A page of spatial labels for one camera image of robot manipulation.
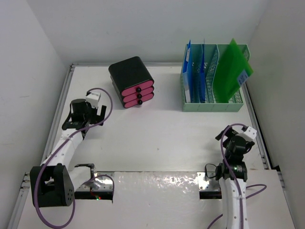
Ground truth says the pink bottom drawer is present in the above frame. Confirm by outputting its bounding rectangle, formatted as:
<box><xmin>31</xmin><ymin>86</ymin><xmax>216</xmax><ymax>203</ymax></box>
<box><xmin>122</xmin><ymin>93</ymin><xmax>154</xmax><ymax>108</ymax></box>

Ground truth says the pink drawer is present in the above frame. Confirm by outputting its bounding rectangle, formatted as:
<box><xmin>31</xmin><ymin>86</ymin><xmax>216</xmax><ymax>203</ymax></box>
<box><xmin>122</xmin><ymin>93</ymin><xmax>154</xmax><ymax>108</ymax></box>
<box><xmin>121</xmin><ymin>80</ymin><xmax>154</xmax><ymax>96</ymax></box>
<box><xmin>122</xmin><ymin>86</ymin><xmax>154</xmax><ymax>103</ymax></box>

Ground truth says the pink top drawer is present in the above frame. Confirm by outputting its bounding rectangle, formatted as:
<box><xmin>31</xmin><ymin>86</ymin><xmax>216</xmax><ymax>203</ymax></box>
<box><xmin>121</xmin><ymin>80</ymin><xmax>154</xmax><ymax>96</ymax></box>

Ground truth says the dark blue clipboard folder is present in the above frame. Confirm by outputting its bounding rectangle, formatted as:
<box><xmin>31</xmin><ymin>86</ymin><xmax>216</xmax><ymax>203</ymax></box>
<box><xmin>199</xmin><ymin>41</ymin><xmax>205</xmax><ymax>103</ymax></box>

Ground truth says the green clip file folder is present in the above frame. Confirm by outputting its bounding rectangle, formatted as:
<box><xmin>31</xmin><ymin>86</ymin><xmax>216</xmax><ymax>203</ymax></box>
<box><xmin>212</xmin><ymin>39</ymin><xmax>254</xmax><ymax>103</ymax></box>

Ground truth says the light blue book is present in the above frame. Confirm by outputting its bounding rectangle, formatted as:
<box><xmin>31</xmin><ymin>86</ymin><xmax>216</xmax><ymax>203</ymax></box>
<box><xmin>182</xmin><ymin>41</ymin><xmax>193</xmax><ymax>103</ymax></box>

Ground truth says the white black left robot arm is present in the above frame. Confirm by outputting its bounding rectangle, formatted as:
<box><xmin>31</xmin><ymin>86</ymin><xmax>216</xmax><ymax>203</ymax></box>
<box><xmin>30</xmin><ymin>95</ymin><xmax>106</xmax><ymax>208</ymax></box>

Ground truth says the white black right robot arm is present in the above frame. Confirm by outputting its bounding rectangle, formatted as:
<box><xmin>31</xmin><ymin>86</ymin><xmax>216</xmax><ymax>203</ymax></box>
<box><xmin>215</xmin><ymin>124</ymin><xmax>257</xmax><ymax>229</ymax></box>

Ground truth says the pink middle drawer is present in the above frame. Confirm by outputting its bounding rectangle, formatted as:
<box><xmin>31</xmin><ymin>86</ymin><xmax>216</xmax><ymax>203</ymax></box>
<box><xmin>122</xmin><ymin>86</ymin><xmax>154</xmax><ymax>103</ymax></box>

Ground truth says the black drawer cabinet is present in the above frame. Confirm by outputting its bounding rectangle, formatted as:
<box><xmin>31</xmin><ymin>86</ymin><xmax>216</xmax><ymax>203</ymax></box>
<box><xmin>108</xmin><ymin>56</ymin><xmax>154</xmax><ymax>104</ymax></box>

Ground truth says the mint green file rack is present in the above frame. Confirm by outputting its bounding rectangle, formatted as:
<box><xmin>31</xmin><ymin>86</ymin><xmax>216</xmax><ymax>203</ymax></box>
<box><xmin>180</xmin><ymin>44</ymin><xmax>244</xmax><ymax>112</ymax></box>

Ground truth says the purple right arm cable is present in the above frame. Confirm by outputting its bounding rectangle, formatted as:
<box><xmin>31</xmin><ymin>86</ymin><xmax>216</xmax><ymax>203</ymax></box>
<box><xmin>206</xmin><ymin>123</ymin><xmax>267</xmax><ymax>229</ymax></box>

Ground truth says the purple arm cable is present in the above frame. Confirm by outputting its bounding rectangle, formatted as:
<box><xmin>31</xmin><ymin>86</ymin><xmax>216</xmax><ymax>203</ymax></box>
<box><xmin>206</xmin><ymin>123</ymin><xmax>267</xmax><ymax>229</ymax></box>
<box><xmin>32</xmin><ymin>87</ymin><xmax>115</xmax><ymax>228</ymax></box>

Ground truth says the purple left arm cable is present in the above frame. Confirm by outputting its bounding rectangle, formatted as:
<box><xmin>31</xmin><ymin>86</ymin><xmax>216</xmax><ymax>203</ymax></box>
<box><xmin>32</xmin><ymin>87</ymin><xmax>115</xmax><ymax>228</ymax></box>

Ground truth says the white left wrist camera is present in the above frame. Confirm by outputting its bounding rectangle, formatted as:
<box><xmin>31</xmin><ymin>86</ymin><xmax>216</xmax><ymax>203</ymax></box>
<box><xmin>85</xmin><ymin>92</ymin><xmax>101</xmax><ymax>109</ymax></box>

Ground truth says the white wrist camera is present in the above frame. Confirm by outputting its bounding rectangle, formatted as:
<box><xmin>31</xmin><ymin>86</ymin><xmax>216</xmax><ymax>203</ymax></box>
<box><xmin>240</xmin><ymin>126</ymin><xmax>257</xmax><ymax>142</ymax></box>
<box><xmin>85</xmin><ymin>92</ymin><xmax>101</xmax><ymax>109</ymax></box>

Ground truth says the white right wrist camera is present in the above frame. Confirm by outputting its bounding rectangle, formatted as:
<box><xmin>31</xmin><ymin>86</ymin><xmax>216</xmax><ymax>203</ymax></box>
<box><xmin>240</xmin><ymin>126</ymin><xmax>257</xmax><ymax>142</ymax></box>

